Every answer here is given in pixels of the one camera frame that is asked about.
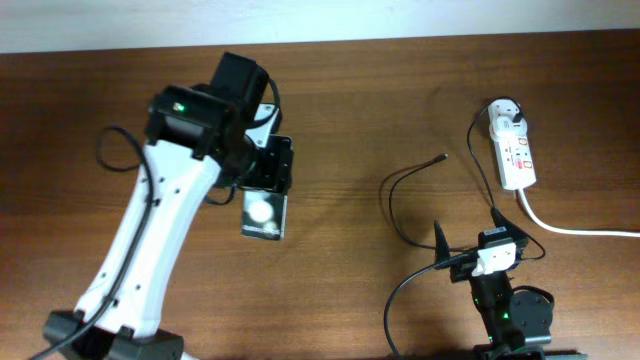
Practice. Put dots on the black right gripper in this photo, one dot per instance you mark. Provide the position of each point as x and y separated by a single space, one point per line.
517 237

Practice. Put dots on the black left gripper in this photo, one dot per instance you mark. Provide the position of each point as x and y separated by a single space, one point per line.
269 173

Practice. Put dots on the black samsung galaxy phone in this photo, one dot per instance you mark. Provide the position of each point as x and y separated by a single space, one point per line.
264 215

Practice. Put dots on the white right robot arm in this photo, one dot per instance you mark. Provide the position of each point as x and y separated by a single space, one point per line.
517 319

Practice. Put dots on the white usb charger adapter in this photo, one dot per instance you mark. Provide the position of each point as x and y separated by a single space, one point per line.
506 126

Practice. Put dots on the white power strip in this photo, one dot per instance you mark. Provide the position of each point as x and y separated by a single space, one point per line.
514 155

